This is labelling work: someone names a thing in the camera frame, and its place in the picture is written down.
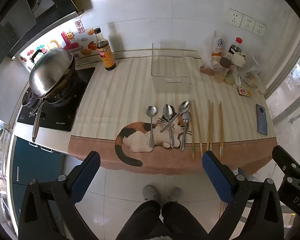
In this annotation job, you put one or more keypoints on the red seal wall sticker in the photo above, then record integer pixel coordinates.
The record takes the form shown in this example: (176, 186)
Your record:
(80, 27)

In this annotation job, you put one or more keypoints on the brown flat packet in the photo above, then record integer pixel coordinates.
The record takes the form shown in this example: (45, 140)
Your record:
(207, 71)

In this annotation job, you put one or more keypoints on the clear bag with white label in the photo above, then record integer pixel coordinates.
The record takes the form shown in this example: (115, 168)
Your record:
(216, 47)

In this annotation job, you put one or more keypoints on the brown lidded seasoning jar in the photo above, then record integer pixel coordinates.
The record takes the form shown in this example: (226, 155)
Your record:
(223, 66)

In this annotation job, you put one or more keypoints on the colourful sticker wall sheet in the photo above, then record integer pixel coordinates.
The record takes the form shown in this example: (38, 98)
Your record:
(86, 47)

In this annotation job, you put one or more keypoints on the black cooktop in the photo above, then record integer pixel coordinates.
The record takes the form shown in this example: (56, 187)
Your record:
(52, 117)

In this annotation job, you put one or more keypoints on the oval bowl steel spoon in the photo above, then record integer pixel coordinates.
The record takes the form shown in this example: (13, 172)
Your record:
(183, 106)
(186, 117)
(167, 110)

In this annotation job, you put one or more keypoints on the crumpled clear plastic bag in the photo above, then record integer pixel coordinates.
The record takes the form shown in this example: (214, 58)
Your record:
(251, 75)

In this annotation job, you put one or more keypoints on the clear plastic container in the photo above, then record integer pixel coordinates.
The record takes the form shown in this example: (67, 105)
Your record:
(170, 65)

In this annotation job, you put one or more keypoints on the blue grey smartphone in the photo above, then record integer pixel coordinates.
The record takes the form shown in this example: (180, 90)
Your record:
(261, 120)

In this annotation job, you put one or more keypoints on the round bowl steel spoon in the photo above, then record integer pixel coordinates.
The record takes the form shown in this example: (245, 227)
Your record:
(151, 111)

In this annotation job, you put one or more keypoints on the metal dish rack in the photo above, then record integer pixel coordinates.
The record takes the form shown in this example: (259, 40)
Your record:
(0, 150)

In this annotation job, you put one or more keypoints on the dark soy sauce bottle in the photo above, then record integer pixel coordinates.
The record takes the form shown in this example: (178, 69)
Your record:
(105, 52)

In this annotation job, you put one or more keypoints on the blue kitchen cabinet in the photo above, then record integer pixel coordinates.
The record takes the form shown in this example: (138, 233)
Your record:
(35, 165)

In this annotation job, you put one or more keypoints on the grey slipper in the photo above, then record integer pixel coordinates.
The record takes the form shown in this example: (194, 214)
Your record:
(150, 192)
(175, 193)

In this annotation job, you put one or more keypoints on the small orange packet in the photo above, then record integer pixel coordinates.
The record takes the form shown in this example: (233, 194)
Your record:
(244, 91)

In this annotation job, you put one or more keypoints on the red capped dark bottle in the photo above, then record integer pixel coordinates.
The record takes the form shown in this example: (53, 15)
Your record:
(235, 47)

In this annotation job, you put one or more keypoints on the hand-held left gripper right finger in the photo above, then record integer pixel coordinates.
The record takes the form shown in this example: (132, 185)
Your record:
(217, 177)

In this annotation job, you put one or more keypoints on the frosted window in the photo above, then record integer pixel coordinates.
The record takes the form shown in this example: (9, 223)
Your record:
(292, 85)

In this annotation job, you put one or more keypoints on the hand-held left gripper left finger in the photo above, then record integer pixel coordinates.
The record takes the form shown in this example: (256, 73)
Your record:
(86, 178)

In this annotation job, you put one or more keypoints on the white wall socket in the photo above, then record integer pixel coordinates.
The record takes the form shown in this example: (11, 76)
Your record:
(247, 23)
(259, 28)
(233, 18)

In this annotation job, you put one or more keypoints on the steel wok lid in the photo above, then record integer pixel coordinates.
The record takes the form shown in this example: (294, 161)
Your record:
(52, 70)

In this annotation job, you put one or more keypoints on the black range hood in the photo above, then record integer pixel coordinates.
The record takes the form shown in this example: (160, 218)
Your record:
(15, 20)

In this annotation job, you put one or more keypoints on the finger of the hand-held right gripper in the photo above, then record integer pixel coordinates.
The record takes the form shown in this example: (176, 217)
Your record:
(286, 160)

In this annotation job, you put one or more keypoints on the person's legs in dark pants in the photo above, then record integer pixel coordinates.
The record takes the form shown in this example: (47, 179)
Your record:
(165, 220)

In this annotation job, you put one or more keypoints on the cat print table mat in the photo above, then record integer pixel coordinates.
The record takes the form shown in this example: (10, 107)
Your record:
(120, 92)

